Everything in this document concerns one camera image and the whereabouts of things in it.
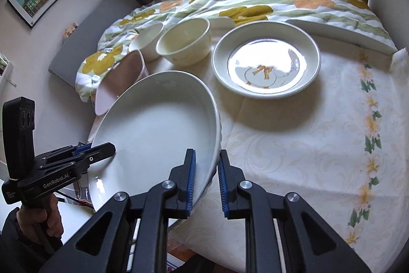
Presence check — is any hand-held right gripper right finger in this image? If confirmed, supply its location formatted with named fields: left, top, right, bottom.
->
left=218, top=150, right=373, bottom=273

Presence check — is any person's left forearm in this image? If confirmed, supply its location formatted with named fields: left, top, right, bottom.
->
left=0, top=207, right=43, bottom=273

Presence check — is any small white bowl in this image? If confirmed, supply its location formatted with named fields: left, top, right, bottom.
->
left=129, top=23, right=165, bottom=62

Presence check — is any grey cushion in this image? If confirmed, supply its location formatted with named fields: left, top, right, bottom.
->
left=48, top=0, right=141, bottom=88

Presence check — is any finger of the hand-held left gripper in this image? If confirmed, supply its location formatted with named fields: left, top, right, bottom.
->
left=75, top=143, right=116, bottom=165
left=38, top=145, right=93, bottom=162

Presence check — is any round plate with flower print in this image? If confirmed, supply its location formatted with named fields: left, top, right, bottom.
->
left=212, top=20, right=321, bottom=99

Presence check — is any white floral tablecloth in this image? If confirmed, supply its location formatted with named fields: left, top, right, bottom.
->
left=88, top=20, right=409, bottom=273

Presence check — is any person's left hand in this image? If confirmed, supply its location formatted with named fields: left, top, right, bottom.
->
left=17, top=196, right=63, bottom=245

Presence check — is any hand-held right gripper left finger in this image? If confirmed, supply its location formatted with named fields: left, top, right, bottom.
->
left=38, top=149, right=196, bottom=273

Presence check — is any large white oval dish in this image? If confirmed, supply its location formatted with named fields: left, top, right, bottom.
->
left=90, top=71, right=222, bottom=230

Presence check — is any cream bowl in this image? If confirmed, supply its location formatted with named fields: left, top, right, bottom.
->
left=155, top=18, right=212, bottom=66

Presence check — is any floral blanket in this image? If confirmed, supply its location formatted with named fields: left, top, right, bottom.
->
left=75, top=0, right=398, bottom=104

